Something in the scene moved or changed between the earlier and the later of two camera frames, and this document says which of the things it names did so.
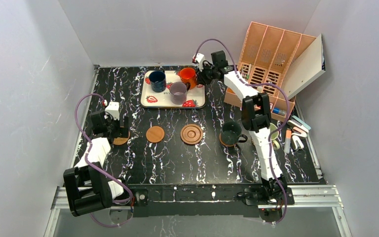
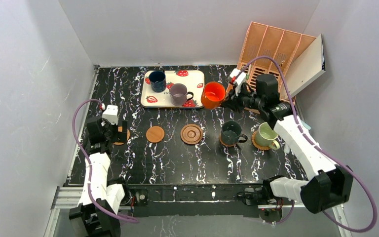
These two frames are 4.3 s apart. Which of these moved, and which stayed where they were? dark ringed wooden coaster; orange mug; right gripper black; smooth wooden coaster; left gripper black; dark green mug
Moved: orange mug; right gripper black
Stayed: left gripper black; dark ringed wooden coaster; smooth wooden coaster; dark green mug
